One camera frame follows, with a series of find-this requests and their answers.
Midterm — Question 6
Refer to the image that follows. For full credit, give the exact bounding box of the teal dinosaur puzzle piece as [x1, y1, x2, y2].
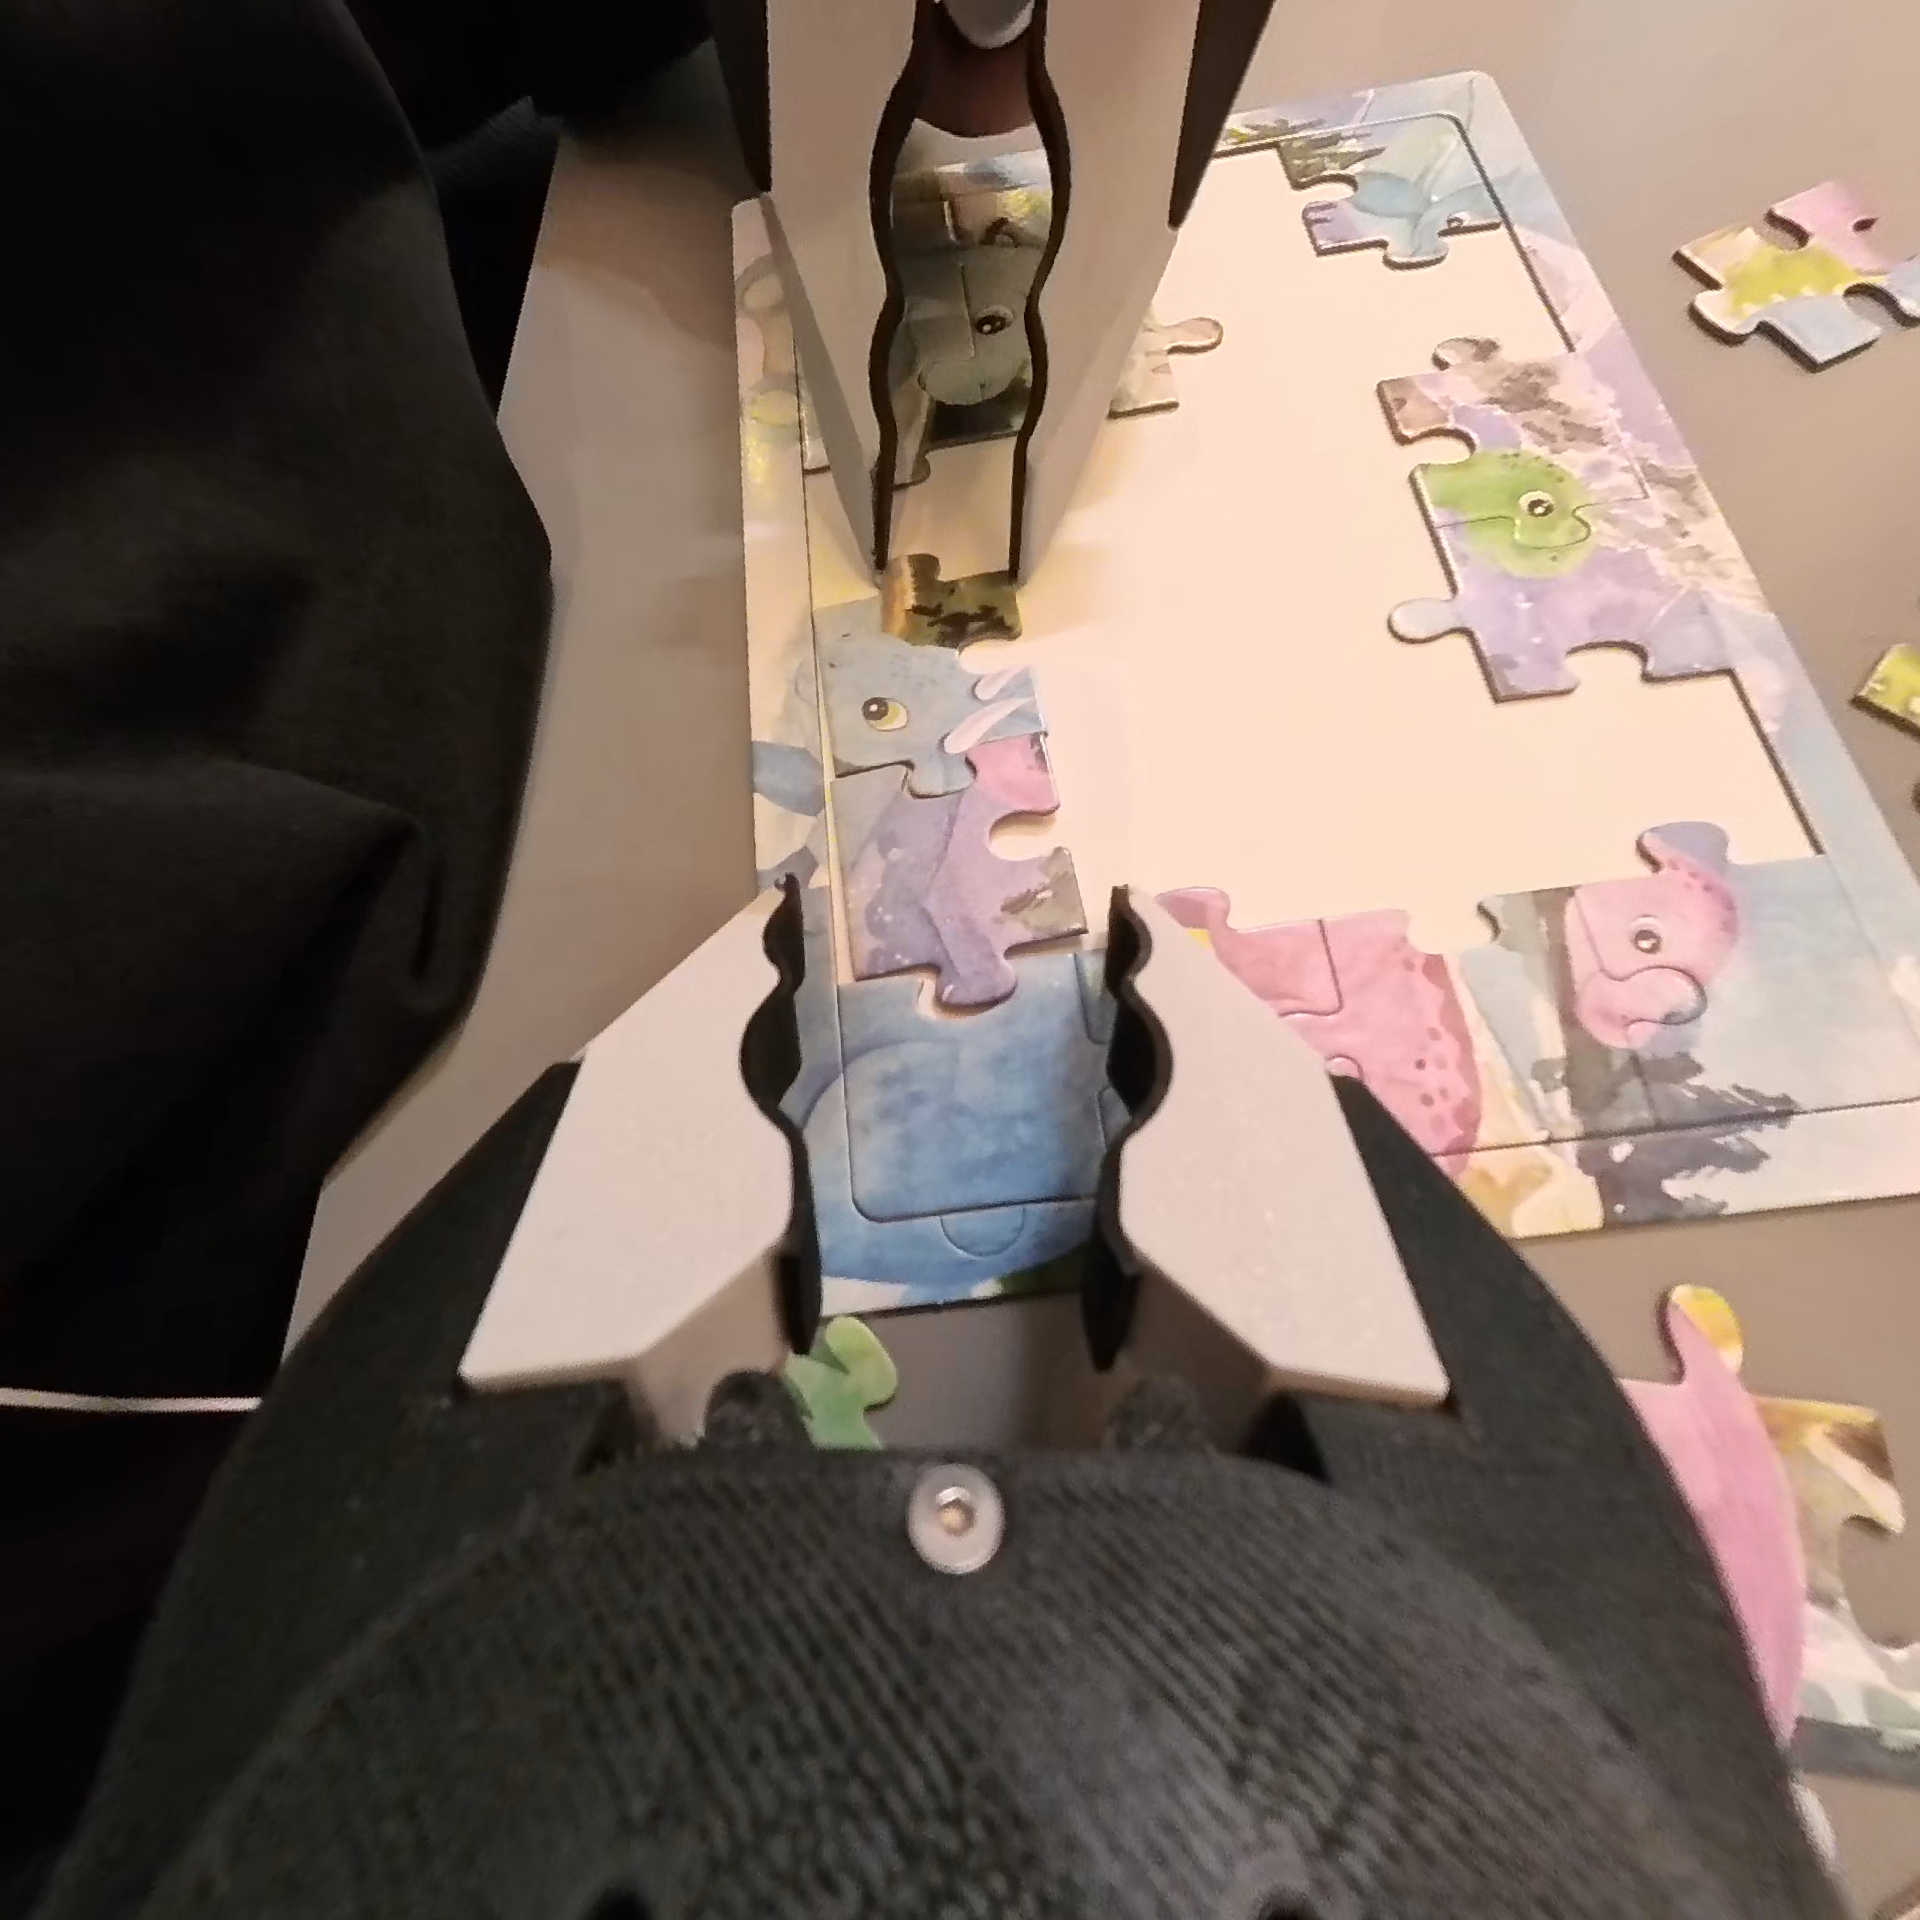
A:
[882, 147, 1227, 453]

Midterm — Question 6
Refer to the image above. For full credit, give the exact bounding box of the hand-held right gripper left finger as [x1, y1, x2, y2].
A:
[455, 879, 826, 1445]

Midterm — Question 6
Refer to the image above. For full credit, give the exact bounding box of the pale blue purple puzzle piece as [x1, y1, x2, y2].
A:
[1293, 117, 1504, 275]

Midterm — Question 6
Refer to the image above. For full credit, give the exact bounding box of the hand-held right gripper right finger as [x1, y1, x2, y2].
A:
[1079, 885, 1455, 1445]

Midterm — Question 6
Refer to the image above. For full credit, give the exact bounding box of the purple dinosaur body puzzle piece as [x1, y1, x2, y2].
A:
[1276, 915, 1502, 1186]

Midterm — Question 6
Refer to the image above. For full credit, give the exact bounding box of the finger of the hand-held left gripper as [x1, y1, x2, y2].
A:
[1016, 0, 1205, 586]
[762, 0, 911, 583]

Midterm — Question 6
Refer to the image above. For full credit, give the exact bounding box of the thin white cord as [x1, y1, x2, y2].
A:
[0, 1388, 268, 1416]

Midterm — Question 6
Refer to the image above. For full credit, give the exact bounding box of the pink yellow blue puzzle piece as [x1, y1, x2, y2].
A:
[1675, 180, 1920, 371]

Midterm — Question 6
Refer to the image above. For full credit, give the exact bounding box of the green dinosaur brown puzzle piece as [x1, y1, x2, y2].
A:
[779, 1317, 896, 1448]

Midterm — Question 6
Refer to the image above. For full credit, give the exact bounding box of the person's left hand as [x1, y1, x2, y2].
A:
[896, 40, 1052, 147]

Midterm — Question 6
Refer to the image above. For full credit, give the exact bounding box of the pastel purple pink puzzle piece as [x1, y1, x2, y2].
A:
[829, 736, 1092, 1011]

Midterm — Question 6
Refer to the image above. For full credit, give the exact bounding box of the blue dinosaur body puzzle piece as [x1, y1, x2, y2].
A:
[816, 960, 1143, 1296]

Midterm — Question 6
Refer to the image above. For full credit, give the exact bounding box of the dinosaur puzzle tray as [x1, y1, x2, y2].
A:
[728, 71, 1920, 1320]

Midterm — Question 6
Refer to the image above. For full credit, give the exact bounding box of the pink dinosaur head puzzle piece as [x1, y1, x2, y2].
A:
[1459, 823, 1887, 1126]

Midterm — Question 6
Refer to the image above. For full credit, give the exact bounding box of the blue triceratops head puzzle piece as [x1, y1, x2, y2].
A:
[813, 550, 1047, 798]

